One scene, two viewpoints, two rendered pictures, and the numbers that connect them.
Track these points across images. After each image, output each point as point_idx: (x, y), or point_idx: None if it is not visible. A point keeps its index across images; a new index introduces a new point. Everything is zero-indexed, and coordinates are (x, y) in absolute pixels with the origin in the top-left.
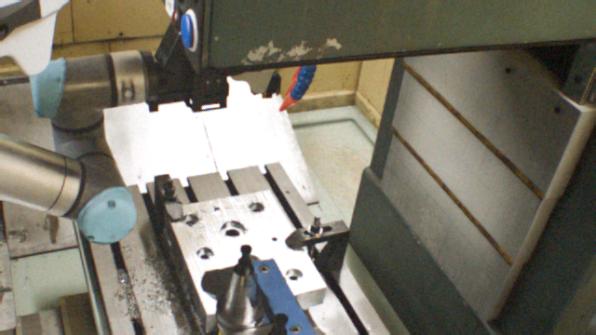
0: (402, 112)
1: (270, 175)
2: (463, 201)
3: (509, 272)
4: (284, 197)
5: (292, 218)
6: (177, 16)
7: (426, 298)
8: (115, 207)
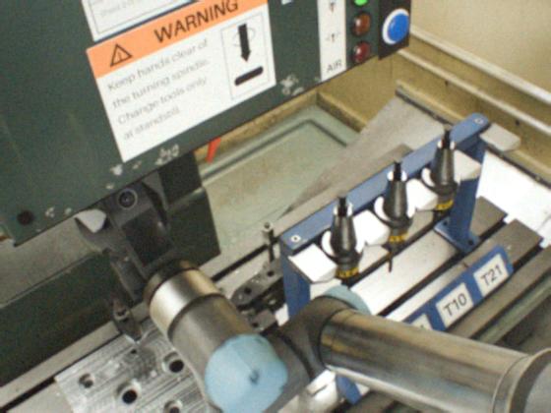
0: None
1: None
2: None
3: None
4: (26, 392)
5: (49, 384)
6: (367, 45)
7: (113, 278)
8: (350, 290)
